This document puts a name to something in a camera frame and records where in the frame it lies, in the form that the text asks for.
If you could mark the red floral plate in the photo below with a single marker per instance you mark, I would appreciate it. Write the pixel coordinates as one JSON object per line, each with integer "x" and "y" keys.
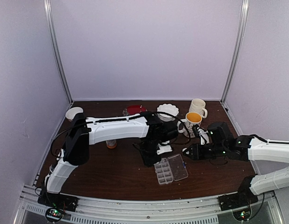
{"x": 133, "y": 109}

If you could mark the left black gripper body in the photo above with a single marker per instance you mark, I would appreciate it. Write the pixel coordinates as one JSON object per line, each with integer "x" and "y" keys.
{"x": 148, "y": 155}

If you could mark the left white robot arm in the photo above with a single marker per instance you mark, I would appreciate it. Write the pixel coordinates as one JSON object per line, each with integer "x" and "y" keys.
{"x": 86, "y": 131}

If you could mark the cream ribbed mug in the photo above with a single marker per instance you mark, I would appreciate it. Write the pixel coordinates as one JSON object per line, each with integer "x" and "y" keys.
{"x": 198, "y": 105}

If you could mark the white ceramic rice bowl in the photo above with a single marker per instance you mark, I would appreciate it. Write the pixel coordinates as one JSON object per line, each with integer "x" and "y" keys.
{"x": 72, "y": 112}

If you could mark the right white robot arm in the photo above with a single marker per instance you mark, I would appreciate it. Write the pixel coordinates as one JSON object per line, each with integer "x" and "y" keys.
{"x": 217, "y": 140}

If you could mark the white scalloped bowl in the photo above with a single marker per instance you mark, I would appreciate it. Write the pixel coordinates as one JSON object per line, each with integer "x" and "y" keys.
{"x": 167, "y": 108}

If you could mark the grey lid vitamin bottle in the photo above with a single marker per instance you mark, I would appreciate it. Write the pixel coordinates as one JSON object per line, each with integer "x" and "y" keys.
{"x": 111, "y": 144}

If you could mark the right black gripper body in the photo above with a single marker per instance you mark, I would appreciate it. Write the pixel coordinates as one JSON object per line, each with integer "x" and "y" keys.
{"x": 203, "y": 155}

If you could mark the front aluminium rail base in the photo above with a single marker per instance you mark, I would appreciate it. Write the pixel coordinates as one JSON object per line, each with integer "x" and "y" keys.
{"x": 204, "y": 210}

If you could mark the right aluminium frame post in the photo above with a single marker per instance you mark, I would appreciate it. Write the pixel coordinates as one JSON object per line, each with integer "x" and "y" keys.
{"x": 236, "y": 52}

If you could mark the floral mug yellow inside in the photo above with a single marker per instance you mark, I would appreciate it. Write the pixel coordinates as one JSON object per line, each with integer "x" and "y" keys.
{"x": 185, "y": 125}

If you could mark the clear plastic pill organizer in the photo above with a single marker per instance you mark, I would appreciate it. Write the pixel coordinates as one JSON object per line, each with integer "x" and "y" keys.
{"x": 171, "y": 169}

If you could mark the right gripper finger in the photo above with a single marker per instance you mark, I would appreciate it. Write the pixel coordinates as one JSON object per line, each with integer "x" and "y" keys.
{"x": 186, "y": 150}
{"x": 187, "y": 154}

